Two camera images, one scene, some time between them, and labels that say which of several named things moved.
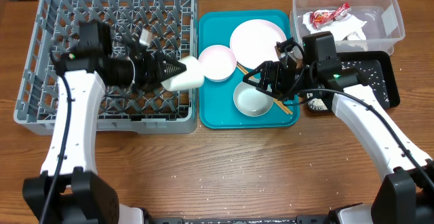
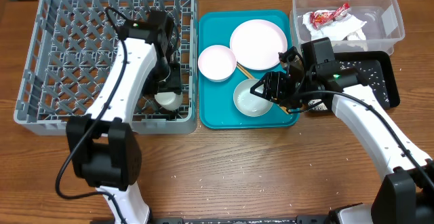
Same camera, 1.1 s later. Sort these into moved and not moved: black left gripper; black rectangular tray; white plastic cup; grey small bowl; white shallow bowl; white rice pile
Moved: black left gripper; white plastic cup
Not moved: black rectangular tray; white shallow bowl; grey small bowl; white rice pile
